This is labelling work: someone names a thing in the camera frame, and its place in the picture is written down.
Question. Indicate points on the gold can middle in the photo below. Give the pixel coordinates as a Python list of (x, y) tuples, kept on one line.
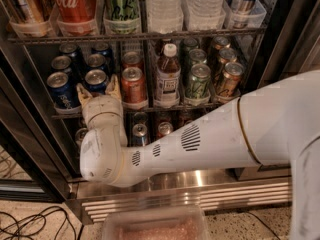
[(224, 56)]

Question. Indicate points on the green lacroix can middle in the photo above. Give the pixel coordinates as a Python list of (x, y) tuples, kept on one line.
[(196, 56)]

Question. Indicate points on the clear water bottle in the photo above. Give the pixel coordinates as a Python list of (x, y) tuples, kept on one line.
[(203, 14), (164, 16)]

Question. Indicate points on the red can bottom shelf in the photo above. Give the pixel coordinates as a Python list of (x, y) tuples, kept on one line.
[(164, 128)]

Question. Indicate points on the steel fridge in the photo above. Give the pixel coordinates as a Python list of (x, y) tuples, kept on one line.
[(41, 143)]

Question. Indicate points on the blue pepsi can back left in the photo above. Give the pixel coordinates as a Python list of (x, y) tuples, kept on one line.
[(73, 51)]

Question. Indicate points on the clear plastic bin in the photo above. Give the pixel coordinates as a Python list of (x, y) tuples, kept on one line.
[(164, 223)]

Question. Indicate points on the green lacroix can front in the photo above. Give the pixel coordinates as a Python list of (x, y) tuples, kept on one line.
[(197, 88)]

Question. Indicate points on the clear water bottle right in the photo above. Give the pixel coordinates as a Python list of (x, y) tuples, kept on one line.
[(203, 14)]

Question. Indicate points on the gold can front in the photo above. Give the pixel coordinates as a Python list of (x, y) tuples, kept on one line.
[(228, 81)]

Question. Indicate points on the green lacroix can back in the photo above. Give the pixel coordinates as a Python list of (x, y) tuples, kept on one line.
[(186, 45)]

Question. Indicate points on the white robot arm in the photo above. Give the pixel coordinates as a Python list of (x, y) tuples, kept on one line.
[(215, 140)]

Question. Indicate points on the gold can back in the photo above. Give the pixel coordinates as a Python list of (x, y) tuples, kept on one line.
[(217, 43)]

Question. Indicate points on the blue pepsi can front left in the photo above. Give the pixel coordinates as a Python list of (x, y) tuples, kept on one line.
[(63, 91)]

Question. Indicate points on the orange soda can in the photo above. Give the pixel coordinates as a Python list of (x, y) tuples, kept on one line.
[(133, 88), (132, 59)]

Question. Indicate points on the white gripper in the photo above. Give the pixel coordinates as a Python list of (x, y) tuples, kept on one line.
[(101, 106)]

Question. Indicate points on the green lacroix can top shelf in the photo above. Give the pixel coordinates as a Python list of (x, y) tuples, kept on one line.
[(122, 16)]

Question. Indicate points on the orange soda can front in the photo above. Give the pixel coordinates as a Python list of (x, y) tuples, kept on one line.
[(133, 88)]

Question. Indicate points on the red coca cola can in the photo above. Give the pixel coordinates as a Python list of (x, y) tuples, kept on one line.
[(76, 16)]

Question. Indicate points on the clear water bottle left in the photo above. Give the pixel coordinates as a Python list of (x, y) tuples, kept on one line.
[(164, 16)]

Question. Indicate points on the orange soda can back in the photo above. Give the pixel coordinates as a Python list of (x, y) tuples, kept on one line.
[(132, 59)]

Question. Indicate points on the blue pepsi can middle left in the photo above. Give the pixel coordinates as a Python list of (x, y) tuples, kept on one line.
[(64, 64)]

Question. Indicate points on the blue pepsi can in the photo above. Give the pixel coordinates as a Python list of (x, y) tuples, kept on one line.
[(73, 51), (106, 50), (96, 81), (63, 91), (97, 61), (64, 64)]

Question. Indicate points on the brown tea bottle white cap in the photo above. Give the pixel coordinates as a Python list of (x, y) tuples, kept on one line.
[(168, 71)]

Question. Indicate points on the blue silver can bottom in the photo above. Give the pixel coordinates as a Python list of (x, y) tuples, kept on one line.
[(140, 135)]

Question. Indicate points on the gold can top shelf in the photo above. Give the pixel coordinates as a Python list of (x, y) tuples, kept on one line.
[(30, 18)]

